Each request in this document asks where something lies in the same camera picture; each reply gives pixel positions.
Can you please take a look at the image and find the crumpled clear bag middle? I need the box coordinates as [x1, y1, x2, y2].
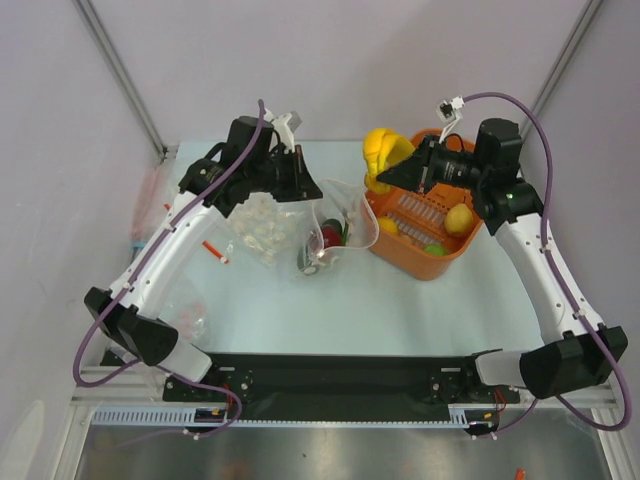
[220, 193, 312, 270]

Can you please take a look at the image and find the yellow banana bunch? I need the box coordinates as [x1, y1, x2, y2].
[362, 128, 415, 195]

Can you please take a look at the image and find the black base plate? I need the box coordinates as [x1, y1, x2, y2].
[162, 353, 509, 419]

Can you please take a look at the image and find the green lime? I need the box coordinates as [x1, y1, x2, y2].
[423, 244, 448, 256]

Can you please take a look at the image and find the dark red apple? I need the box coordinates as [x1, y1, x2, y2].
[321, 225, 343, 248]

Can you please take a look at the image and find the white slotted cable duct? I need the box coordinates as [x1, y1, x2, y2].
[91, 406, 498, 430]

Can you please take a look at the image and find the oval dark green avocado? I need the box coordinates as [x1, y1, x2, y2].
[321, 218, 342, 231]

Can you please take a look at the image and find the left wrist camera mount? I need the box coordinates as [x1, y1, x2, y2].
[264, 109, 302, 152]

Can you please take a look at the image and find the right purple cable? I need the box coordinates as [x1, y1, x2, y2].
[462, 91, 634, 441]

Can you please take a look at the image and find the green chili pepper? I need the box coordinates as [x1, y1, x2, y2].
[341, 219, 350, 246]

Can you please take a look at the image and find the yellow lemon left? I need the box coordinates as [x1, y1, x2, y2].
[377, 217, 399, 236]

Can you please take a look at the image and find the orange plastic basket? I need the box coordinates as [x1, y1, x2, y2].
[365, 129, 482, 281]

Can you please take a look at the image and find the clear dotted zip bag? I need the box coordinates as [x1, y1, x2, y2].
[297, 179, 379, 276]

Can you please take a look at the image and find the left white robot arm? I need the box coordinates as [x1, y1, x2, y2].
[84, 111, 322, 400]

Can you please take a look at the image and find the aluminium front rail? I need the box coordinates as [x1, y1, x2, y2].
[71, 365, 167, 406]

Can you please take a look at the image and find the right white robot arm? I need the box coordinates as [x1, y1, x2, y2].
[376, 118, 628, 401]

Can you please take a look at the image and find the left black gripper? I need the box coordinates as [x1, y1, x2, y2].
[247, 144, 322, 203]

